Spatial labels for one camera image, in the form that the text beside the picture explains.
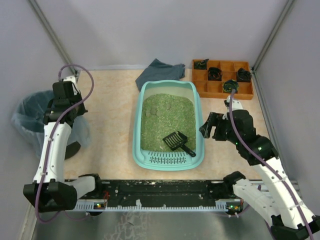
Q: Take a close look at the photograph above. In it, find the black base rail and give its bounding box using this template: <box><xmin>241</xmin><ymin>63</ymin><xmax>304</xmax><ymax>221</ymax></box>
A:
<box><xmin>44</xmin><ymin>178</ymin><xmax>276</xmax><ymax>217</ymax></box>

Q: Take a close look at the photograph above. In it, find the black rolled item lower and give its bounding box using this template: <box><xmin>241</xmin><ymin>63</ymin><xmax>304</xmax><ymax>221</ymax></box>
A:
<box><xmin>222</xmin><ymin>79</ymin><xmax>239</xmax><ymax>94</ymax></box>

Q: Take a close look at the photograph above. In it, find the translucent blue bin liner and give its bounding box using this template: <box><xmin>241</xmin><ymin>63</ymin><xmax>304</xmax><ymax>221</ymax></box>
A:
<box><xmin>11</xmin><ymin>90</ymin><xmax>92</xmax><ymax>159</ymax></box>

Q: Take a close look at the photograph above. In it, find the teal plastic litter box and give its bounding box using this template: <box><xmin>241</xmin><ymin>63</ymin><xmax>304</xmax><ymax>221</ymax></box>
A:
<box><xmin>132</xmin><ymin>80</ymin><xmax>205</xmax><ymax>171</ymax></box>

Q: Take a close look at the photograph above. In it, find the black rolled item top-left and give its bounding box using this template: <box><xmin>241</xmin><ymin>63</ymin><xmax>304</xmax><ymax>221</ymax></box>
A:
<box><xmin>193</xmin><ymin>58</ymin><xmax>209</xmax><ymax>70</ymax></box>

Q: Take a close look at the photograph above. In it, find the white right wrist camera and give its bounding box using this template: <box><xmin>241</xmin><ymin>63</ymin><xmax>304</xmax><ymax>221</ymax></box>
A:
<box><xmin>224</xmin><ymin>95</ymin><xmax>244</xmax><ymax>112</ymax></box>

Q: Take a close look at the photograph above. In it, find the black rolled item middle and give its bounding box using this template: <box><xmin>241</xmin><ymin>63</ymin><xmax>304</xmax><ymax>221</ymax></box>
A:
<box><xmin>207</xmin><ymin>67</ymin><xmax>223</xmax><ymax>81</ymax></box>

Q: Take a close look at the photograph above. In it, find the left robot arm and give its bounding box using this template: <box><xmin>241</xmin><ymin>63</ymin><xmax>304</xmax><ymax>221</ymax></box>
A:
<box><xmin>23</xmin><ymin>76</ymin><xmax>102</xmax><ymax>213</ymax></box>

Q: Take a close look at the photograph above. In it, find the grey-blue cloth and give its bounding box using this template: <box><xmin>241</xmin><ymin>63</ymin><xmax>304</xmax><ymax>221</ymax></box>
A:
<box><xmin>135</xmin><ymin>58</ymin><xmax>186</xmax><ymax>91</ymax></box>

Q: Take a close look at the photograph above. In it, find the black litter scoop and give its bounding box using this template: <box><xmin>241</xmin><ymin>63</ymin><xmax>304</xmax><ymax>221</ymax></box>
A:
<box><xmin>162</xmin><ymin>131</ymin><xmax>196</xmax><ymax>158</ymax></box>

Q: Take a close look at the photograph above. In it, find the green cat litter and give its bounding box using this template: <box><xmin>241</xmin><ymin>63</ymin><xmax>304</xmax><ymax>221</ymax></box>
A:
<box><xmin>140</xmin><ymin>93</ymin><xmax>196</xmax><ymax>152</ymax></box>

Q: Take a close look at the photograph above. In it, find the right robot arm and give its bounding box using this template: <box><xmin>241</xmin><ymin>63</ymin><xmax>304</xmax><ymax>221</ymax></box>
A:
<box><xmin>199</xmin><ymin>109</ymin><xmax>320</xmax><ymax>240</ymax></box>

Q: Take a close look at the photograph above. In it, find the black trash bin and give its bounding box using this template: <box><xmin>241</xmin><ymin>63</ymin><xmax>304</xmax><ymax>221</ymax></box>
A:
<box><xmin>64</xmin><ymin>141</ymin><xmax>81</xmax><ymax>160</ymax></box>

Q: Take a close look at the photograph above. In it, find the black rolled item right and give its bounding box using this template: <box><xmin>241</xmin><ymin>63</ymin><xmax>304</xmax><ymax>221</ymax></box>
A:
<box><xmin>236</xmin><ymin>67</ymin><xmax>252</xmax><ymax>83</ymax></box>

